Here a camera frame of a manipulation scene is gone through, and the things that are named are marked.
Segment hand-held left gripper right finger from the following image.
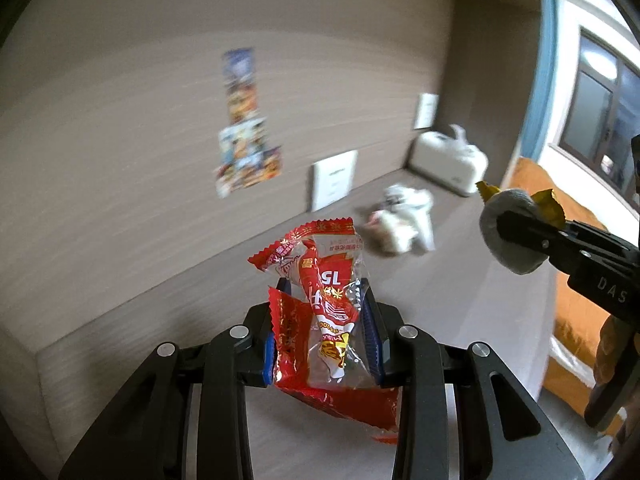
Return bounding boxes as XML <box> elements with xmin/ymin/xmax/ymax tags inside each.
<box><xmin>349</xmin><ymin>280</ymin><xmax>587</xmax><ymax>480</ymax></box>

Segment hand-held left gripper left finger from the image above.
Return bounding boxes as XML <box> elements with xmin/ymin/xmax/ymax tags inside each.
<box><xmin>57</xmin><ymin>279</ymin><xmax>292</xmax><ymax>480</ymax></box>

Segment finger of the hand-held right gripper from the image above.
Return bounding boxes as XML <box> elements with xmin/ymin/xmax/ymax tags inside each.
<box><xmin>496</xmin><ymin>210</ymin><xmax>577</xmax><ymax>267</ymax></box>

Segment grey plush toy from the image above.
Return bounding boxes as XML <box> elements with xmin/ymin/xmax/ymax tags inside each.
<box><xmin>474</xmin><ymin>179</ymin><xmax>566</xmax><ymax>276</ymax></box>

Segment red and clear wrapper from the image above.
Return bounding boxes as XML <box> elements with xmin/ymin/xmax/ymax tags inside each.
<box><xmin>247</xmin><ymin>215</ymin><xmax>401</xmax><ymax>446</ymax></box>

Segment person's right hand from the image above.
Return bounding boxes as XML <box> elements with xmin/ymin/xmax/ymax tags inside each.
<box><xmin>594</xmin><ymin>312</ymin><xmax>634</xmax><ymax>392</ymax></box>

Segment orange blanket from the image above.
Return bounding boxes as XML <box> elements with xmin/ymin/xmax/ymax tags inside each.
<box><xmin>509</xmin><ymin>157</ymin><xmax>640</xmax><ymax>412</ymax></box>

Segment white tissue box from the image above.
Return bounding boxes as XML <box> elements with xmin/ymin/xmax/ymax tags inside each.
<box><xmin>408</xmin><ymin>130</ymin><xmax>490</xmax><ymax>197</ymax></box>

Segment white crumpled wrapper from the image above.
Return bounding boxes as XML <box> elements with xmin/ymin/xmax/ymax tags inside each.
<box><xmin>382</xmin><ymin>184</ymin><xmax>434</xmax><ymax>217</ymax></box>

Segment dark framed window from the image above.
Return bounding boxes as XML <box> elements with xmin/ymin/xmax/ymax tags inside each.
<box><xmin>547</xmin><ymin>24</ymin><xmax>640</xmax><ymax>197</ymax></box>

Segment blue curtain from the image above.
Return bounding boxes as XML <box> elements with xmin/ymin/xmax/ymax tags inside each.
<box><xmin>519</xmin><ymin>0</ymin><xmax>559</xmax><ymax>162</ymax></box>

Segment strip of colourful stickers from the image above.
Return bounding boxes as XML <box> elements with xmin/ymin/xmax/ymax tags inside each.
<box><xmin>214</xmin><ymin>47</ymin><xmax>284</xmax><ymax>199</ymax></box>

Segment wooden shelf unit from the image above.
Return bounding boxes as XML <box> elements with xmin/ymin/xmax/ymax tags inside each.
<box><xmin>0</xmin><ymin>0</ymin><xmax>547</xmax><ymax>480</ymax></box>

